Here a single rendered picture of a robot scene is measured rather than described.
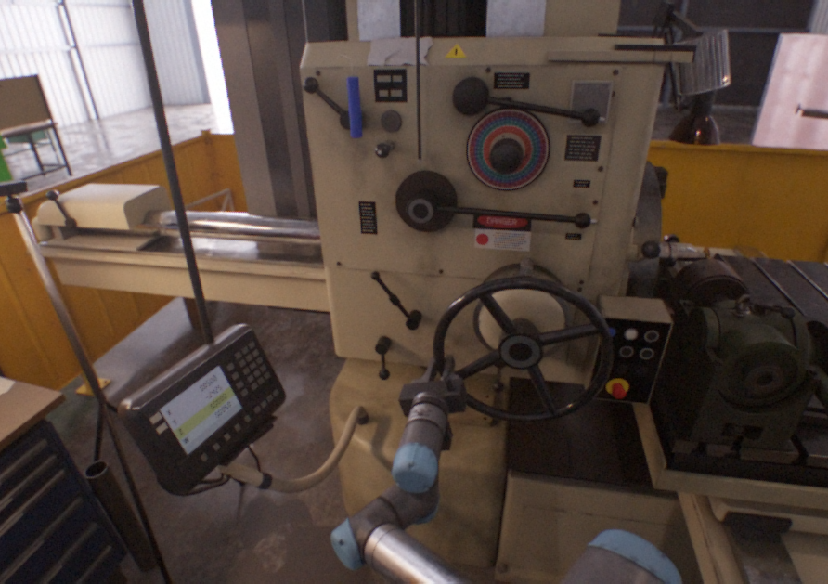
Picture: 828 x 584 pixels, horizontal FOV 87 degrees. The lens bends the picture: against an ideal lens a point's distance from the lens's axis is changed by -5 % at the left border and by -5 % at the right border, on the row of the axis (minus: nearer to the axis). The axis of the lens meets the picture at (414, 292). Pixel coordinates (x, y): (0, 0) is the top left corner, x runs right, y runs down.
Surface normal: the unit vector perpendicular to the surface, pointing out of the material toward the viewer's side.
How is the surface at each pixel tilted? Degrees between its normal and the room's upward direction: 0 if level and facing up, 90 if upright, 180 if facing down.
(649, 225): 51
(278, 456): 0
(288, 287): 90
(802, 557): 0
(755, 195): 90
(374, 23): 90
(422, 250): 90
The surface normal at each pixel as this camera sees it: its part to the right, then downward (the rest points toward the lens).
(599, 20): -0.21, 0.48
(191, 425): 0.83, -0.10
